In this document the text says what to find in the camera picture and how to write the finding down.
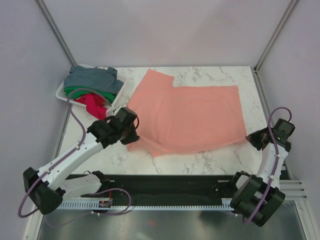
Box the salmon pink t shirt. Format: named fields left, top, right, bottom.
left=127, top=69, right=247, bottom=157

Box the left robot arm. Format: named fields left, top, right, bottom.
left=23, top=107, right=140, bottom=215

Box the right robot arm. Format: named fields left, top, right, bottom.
left=229, top=118, right=295, bottom=227

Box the red t shirt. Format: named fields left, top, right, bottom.
left=74, top=93, right=107, bottom=120

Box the green t shirt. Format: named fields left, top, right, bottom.
left=63, top=86, right=118, bottom=103

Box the grey blue t shirt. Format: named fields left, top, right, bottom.
left=63, top=65, right=124, bottom=94

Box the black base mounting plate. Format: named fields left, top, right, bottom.
left=82, top=174, right=237, bottom=205

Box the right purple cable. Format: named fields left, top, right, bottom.
left=241, top=106, right=293, bottom=225

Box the purple cable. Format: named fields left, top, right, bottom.
left=241, top=106, right=293, bottom=225
left=17, top=87, right=133, bottom=228

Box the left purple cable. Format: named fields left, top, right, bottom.
left=17, top=87, right=133, bottom=228

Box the white slotted cable duct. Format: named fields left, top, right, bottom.
left=57, top=198, right=234, bottom=211

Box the right aluminium frame post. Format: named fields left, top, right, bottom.
left=253, top=0, right=300, bottom=74

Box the aluminium frame post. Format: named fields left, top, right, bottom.
left=253, top=0, right=300, bottom=74
left=35, top=0, right=77, bottom=67

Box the left aluminium frame post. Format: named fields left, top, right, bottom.
left=35, top=0, right=77, bottom=67

